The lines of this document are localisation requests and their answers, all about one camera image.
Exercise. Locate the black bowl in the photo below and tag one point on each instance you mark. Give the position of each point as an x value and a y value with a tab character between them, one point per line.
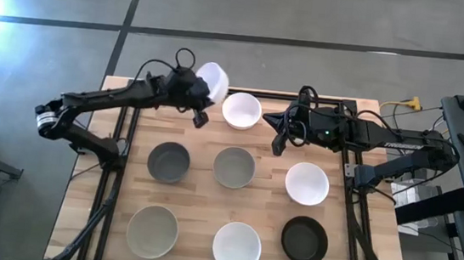
304	240

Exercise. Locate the black aluminium table frame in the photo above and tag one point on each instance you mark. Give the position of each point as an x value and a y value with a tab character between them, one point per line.
350	107

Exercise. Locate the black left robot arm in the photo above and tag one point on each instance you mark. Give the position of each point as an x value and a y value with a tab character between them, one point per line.
103	96

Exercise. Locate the large beige bowl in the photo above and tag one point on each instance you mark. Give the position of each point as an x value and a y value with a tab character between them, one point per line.
152	231

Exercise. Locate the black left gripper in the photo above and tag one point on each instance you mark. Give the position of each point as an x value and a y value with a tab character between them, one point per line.
182	89

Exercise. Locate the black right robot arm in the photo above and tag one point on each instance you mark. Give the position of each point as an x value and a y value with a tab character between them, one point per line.
385	137

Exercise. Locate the small white bowl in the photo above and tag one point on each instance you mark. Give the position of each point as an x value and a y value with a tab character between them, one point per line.
215	79

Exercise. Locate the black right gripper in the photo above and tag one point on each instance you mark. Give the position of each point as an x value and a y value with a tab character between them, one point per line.
319	130

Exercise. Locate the dark grey bowl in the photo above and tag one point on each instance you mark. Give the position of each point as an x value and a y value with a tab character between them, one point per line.
168	162

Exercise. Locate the grey metal bracket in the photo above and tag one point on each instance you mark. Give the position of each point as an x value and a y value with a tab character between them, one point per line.
349	170

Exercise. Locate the large white bowl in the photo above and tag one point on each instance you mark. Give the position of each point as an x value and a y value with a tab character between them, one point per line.
236	247

